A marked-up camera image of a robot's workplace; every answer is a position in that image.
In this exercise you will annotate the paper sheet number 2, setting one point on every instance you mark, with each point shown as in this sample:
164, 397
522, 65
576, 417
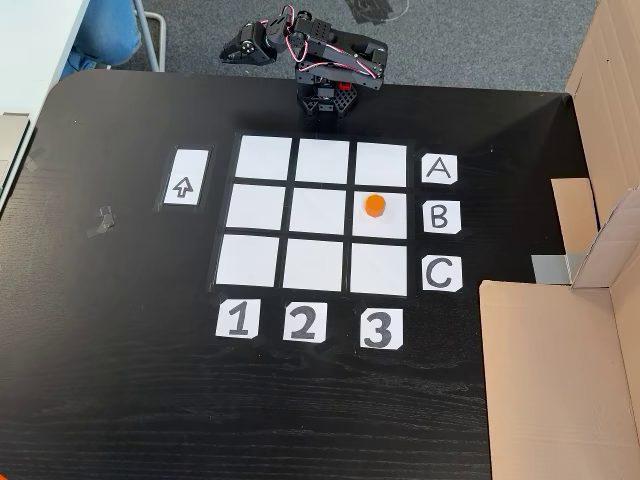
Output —
305, 322

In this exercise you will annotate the paper sheet number 3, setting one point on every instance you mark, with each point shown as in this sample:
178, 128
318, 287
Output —
381, 329

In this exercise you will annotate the paper sheet letter B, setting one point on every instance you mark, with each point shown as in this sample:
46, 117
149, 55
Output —
442, 217

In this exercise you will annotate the clear tape scrap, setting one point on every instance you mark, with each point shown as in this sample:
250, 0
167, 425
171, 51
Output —
102, 222

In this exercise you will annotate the red and black clamp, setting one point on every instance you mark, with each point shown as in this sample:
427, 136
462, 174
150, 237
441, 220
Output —
343, 86

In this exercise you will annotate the white nine-square grid sheet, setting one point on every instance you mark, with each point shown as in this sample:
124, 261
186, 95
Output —
315, 250

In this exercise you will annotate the grey tape strip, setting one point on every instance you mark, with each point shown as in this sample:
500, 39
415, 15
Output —
552, 267

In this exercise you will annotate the paper sheet letter C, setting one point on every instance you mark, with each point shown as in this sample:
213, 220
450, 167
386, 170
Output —
442, 273

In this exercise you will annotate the white desk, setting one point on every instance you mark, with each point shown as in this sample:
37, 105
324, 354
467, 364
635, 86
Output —
30, 60

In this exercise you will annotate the person's leg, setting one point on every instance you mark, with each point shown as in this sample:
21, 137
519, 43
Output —
102, 35

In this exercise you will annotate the black floor tape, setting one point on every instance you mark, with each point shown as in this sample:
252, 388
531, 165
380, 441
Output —
370, 10

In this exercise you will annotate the paper sheet letter A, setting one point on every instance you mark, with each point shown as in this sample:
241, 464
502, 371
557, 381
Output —
439, 169

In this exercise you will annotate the paper sheet number 1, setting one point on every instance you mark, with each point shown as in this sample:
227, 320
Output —
237, 318

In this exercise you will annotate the grey metal chair frame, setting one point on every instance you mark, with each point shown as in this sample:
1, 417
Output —
152, 35

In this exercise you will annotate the white arrow paper sheet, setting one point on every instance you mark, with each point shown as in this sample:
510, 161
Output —
184, 177

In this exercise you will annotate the round orange token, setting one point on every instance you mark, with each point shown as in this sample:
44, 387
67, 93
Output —
374, 205

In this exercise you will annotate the brown cardboard box wall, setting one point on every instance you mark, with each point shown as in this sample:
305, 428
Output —
550, 375

